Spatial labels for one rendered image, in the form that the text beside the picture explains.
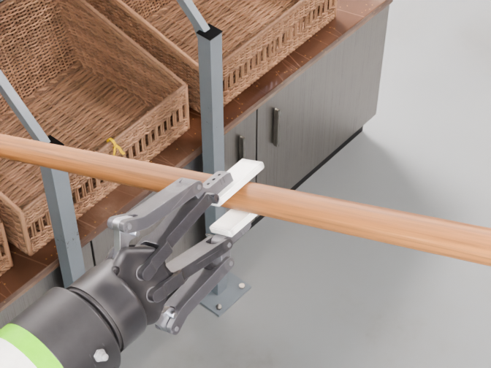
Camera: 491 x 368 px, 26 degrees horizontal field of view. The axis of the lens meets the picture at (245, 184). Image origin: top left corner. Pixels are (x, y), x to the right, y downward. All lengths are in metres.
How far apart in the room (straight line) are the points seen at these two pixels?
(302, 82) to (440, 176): 0.70
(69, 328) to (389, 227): 0.28
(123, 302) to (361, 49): 2.30
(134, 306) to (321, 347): 2.07
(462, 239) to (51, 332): 0.34
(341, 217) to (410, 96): 2.78
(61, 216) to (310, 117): 1.04
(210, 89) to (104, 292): 1.60
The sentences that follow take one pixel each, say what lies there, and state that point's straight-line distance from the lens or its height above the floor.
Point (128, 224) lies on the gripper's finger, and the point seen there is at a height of 1.75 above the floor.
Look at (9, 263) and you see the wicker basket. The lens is 2.46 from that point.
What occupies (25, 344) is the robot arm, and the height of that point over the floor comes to 1.74.
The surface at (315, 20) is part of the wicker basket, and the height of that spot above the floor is 0.63.
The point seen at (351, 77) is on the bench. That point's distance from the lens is 3.20.
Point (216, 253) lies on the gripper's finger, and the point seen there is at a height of 1.67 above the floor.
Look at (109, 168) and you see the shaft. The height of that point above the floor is 1.62.
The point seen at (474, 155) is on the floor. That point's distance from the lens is 3.54.
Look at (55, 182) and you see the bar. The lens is 2.22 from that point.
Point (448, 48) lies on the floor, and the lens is 3.93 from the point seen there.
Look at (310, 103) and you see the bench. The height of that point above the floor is 0.40.
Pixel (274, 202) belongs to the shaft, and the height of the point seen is 1.73.
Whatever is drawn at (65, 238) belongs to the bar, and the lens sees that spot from 2.35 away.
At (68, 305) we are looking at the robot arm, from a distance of 0.92.
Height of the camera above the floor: 2.47
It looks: 47 degrees down
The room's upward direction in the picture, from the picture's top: straight up
